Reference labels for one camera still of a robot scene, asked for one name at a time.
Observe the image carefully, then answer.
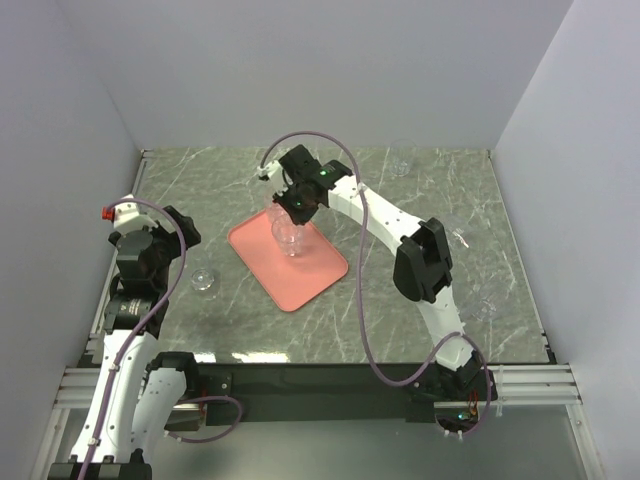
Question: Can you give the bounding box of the clear glass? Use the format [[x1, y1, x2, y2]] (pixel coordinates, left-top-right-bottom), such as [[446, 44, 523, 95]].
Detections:
[[388, 139, 417, 177], [188, 254, 220, 298], [271, 215, 304, 257], [265, 194, 291, 226]]

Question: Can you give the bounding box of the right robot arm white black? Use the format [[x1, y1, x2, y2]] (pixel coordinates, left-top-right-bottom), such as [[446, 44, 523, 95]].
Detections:
[[259, 145, 483, 399]]

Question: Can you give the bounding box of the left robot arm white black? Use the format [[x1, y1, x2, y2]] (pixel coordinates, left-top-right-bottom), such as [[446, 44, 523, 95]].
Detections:
[[47, 195, 201, 479]]

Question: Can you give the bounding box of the salmon pink plastic tray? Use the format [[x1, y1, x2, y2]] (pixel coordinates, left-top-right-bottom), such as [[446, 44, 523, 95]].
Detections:
[[227, 212, 349, 312]]

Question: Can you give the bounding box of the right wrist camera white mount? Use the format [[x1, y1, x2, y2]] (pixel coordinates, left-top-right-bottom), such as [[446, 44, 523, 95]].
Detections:
[[257, 160, 287, 191]]

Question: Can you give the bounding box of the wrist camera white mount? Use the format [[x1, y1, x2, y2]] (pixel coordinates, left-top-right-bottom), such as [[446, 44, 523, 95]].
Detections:
[[257, 160, 287, 191], [101, 194, 156, 235]]

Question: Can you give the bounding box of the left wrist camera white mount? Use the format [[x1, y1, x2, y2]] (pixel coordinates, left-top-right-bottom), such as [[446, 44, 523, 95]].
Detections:
[[101, 194, 156, 235]]

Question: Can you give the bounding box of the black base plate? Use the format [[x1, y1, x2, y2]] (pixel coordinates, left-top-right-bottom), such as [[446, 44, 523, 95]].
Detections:
[[164, 360, 481, 431]]

